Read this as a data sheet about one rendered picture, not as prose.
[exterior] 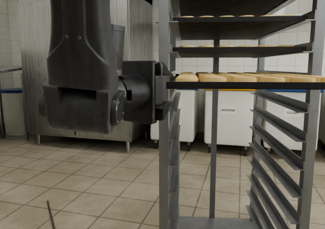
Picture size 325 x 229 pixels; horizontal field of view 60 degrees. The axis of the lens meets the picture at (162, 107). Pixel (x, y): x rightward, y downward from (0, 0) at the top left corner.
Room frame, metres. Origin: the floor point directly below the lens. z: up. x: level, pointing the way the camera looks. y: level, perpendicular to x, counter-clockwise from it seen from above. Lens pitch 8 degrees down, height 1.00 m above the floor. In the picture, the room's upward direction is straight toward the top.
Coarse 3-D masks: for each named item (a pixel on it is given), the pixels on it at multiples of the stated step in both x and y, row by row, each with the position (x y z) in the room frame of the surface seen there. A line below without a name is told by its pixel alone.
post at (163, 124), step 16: (160, 0) 0.87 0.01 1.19; (160, 16) 0.87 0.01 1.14; (160, 32) 0.87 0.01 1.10; (160, 48) 0.87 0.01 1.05; (160, 128) 0.87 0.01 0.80; (160, 144) 0.87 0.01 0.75; (160, 160) 0.87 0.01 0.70; (160, 176) 0.87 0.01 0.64; (160, 192) 0.87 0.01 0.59; (160, 208) 0.87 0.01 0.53; (160, 224) 0.87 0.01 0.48
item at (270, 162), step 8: (256, 144) 1.39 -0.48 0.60; (256, 152) 1.29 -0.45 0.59; (264, 152) 1.25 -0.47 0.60; (264, 160) 1.18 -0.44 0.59; (272, 160) 1.13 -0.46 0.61; (272, 168) 1.08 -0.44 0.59; (280, 168) 1.03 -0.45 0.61; (280, 176) 1.00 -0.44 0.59; (288, 176) 0.95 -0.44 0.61; (288, 184) 0.93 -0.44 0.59; (296, 184) 0.87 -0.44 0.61; (296, 192) 0.87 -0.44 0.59
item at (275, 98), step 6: (258, 90) 1.41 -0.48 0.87; (264, 90) 1.30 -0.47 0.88; (258, 96) 1.31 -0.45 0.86; (264, 96) 1.28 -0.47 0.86; (270, 96) 1.20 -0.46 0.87; (276, 96) 1.13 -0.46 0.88; (282, 96) 1.06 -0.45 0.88; (276, 102) 1.06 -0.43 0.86; (282, 102) 1.05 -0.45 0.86; (288, 102) 0.99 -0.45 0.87; (294, 102) 0.94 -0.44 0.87; (300, 102) 0.89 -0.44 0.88; (306, 102) 0.85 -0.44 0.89; (288, 108) 0.92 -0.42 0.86; (294, 108) 0.91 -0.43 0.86; (300, 108) 0.89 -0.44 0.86; (306, 108) 0.84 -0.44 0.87
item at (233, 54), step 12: (180, 48) 0.89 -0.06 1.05; (192, 48) 0.88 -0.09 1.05; (204, 48) 0.88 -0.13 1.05; (216, 48) 0.88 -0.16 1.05; (228, 48) 0.87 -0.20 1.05; (240, 48) 0.87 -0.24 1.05; (252, 48) 0.87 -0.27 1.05; (264, 48) 0.87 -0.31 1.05; (276, 48) 0.86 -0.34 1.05; (288, 48) 0.86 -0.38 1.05; (300, 48) 0.86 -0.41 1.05
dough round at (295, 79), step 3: (291, 78) 0.61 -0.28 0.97; (294, 78) 0.60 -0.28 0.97; (297, 78) 0.60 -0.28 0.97; (300, 78) 0.59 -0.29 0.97; (303, 78) 0.59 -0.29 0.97; (306, 78) 0.59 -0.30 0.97; (309, 78) 0.59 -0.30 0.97; (312, 78) 0.59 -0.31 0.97; (291, 81) 0.61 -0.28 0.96; (294, 81) 0.60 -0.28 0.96; (297, 81) 0.59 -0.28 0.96; (300, 81) 0.59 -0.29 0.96; (303, 81) 0.59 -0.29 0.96; (306, 81) 0.58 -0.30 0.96; (309, 81) 0.58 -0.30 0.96; (312, 81) 0.59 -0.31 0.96; (315, 81) 0.59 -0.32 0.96
